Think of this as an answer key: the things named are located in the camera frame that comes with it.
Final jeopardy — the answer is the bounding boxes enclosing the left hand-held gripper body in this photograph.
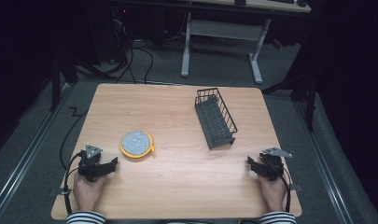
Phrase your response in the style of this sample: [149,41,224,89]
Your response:
[77,144,107,183]

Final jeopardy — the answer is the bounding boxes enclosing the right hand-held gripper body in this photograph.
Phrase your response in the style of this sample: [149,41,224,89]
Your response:
[259,147,293,182]

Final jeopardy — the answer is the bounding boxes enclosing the person's left hand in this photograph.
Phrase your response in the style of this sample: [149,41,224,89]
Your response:
[73,172,108,213]

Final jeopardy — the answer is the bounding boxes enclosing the person's right hand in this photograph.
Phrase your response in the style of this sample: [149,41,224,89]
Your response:
[257,173,288,214]

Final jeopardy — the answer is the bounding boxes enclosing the round yellow-rimmed grey scrubber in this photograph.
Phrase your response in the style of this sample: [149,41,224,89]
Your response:
[119,129,156,160]

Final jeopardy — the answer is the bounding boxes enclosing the black metal stand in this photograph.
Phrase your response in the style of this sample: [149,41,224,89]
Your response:
[260,59,319,133]
[48,46,80,113]

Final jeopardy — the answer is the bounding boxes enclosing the white-legged wooden desk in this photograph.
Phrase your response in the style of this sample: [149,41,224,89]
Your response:
[179,0,313,85]

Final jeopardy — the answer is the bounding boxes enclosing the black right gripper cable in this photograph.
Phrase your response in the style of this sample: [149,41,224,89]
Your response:
[266,157,293,215]

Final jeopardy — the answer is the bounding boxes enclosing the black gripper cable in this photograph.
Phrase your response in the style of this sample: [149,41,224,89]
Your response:
[266,157,293,215]
[63,150,85,216]

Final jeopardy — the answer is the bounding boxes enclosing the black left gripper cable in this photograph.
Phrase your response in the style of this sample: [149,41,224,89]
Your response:
[63,150,85,216]

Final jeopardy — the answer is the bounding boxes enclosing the black floor cable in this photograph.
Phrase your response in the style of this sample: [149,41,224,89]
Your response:
[59,106,90,172]

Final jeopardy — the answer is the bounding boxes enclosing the dark grey wire basket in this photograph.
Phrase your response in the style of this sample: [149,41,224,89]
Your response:
[193,87,239,151]

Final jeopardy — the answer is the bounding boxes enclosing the bundle of black cables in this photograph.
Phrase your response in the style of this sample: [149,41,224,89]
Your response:
[110,12,155,85]

